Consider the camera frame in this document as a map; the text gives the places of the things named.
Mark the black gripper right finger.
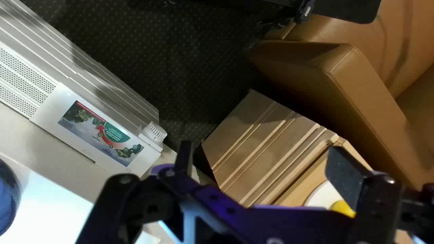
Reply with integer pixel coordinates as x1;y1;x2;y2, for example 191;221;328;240
325;145;434;244

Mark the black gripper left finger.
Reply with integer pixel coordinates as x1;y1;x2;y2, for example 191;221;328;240
77;140;196;244

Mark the black bowl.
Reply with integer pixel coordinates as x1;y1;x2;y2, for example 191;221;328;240
0;157;22;236

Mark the yellow ball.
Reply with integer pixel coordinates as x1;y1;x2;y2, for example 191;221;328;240
329;199;357;220

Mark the white round plate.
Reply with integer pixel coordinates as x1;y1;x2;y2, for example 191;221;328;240
306;179;360;214

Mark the light wooden nightstand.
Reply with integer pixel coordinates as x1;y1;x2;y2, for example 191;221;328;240
201;88;378;210

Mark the brown leather armchair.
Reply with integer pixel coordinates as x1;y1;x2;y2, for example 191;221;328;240
247;0;434;192

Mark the white wall radiator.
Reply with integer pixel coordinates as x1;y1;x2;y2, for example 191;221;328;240
0;0;170;179

